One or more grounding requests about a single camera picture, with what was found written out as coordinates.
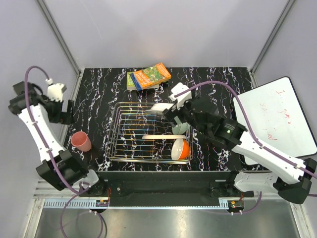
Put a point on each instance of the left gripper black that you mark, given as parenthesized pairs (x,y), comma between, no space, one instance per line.
(66,118)

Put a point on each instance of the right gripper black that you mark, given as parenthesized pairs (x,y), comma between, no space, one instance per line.
(172,112)

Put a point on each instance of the pale green ceramic bowl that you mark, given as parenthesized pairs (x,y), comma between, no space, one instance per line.
(178,127)

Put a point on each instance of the pink cream floral plate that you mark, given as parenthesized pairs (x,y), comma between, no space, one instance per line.
(162,136)

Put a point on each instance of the white paper plate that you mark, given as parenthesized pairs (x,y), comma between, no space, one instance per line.
(158,108)

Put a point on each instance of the orange bowl white inside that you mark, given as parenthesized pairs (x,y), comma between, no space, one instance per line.
(180,150)

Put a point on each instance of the pink plastic cup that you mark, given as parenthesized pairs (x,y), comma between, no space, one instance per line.
(81,141)

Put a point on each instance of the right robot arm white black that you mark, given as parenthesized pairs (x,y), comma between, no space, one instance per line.
(288,176)

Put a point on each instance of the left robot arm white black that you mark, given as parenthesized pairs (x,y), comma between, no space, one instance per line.
(58,167)

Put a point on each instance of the blue book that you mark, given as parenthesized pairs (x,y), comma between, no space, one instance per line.
(136,82)

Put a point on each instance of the green book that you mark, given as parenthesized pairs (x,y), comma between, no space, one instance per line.
(129,82)

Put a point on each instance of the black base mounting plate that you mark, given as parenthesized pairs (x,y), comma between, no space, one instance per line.
(166,189)

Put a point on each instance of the white dry erase board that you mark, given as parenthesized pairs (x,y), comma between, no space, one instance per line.
(277,118)

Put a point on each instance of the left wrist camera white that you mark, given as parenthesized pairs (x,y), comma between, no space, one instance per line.
(55,91)

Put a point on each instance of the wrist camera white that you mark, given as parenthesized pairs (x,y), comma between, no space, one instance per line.
(180,93)
(55,91)

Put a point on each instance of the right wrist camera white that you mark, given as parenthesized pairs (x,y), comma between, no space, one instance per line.
(180,93)

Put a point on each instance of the steel wire dish rack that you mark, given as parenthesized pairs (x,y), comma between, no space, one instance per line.
(129,123)

